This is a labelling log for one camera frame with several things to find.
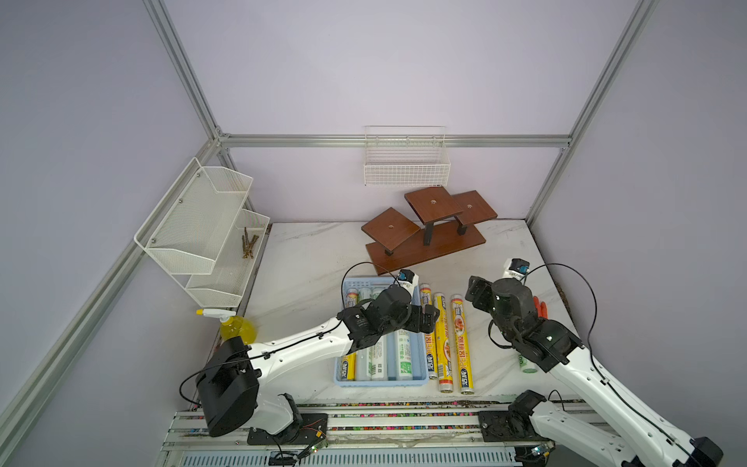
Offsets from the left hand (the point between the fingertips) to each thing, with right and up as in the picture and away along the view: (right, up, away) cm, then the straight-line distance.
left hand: (424, 313), depth 77 cm
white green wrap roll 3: (-5, -13, +5) cm, 15 cm away
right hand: (+16, +7, -1) cm, 17 cm away
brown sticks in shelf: (-57, +19, +19) cm, 63 cm away
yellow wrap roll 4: (+12, -15, +5) cm, 20 cm away
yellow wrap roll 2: (+3, -10, +9) cm, 14 cm away
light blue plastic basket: (-1, -19, +3) cm, 19 cm away
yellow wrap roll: (-21, -16, +3) cm, 26 cm away
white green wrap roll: (-17, -14, +5) cm, 23 cm away
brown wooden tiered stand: (+15, +26, +41) cm, 50 cm away
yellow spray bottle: (-54, -4, +4) cm, 54 cm away
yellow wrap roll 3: (+7, -14, +6) cm, 17 cm away
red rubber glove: (+42, -3, +19) cm, 46 cm away
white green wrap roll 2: (-13, -14, +5) cm, 20 cm away
